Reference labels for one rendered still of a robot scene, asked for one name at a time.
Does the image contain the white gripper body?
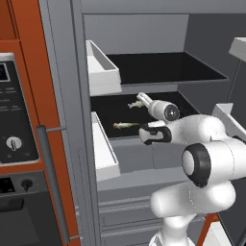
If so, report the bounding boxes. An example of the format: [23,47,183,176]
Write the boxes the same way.
[135,91,155,110]

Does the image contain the pale fish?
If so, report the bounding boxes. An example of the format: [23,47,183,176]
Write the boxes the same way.
[127,100,146,111]

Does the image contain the fish with orange head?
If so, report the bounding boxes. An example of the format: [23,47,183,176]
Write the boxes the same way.
[111,121,142,131]

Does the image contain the black fridge shelf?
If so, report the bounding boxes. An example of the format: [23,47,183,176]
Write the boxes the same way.
[106,51,231,86]
[89,90,200,140]

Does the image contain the white fridge door bin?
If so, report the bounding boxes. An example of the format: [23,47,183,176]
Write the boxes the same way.
[228,37,246,62]
[85,38,123,97]
[90,111,122,183]
[210,102,246,143]

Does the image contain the grey fridge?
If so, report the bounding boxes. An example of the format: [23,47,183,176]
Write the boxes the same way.
[70,0,246,246]

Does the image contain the grey fridge drawer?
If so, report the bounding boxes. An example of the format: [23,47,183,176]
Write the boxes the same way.
[97,191,207,246]

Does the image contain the orange counter cabinet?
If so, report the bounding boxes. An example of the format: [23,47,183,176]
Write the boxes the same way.
[195,212,233,246]

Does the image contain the black oven control panel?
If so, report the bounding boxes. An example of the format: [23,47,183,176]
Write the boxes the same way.
[0,52,41,166]

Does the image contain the orange tall cabinet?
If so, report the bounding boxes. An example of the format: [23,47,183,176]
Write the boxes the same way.
[0,0,82,246]

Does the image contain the white round oven knob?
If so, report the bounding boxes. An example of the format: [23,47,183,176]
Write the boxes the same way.
[6,135,23,152]

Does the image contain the black round oven knob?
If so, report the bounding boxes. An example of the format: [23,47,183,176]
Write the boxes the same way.
[20,178,35,193]

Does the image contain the black oven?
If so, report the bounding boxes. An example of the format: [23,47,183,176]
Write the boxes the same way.
[0,170,64,246]

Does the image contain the grey fridge door with handle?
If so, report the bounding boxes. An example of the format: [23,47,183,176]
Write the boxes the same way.
[37,0,101,246]

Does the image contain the grey bar fridge door handle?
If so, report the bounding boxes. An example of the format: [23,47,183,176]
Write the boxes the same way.
[36,124,82,245]

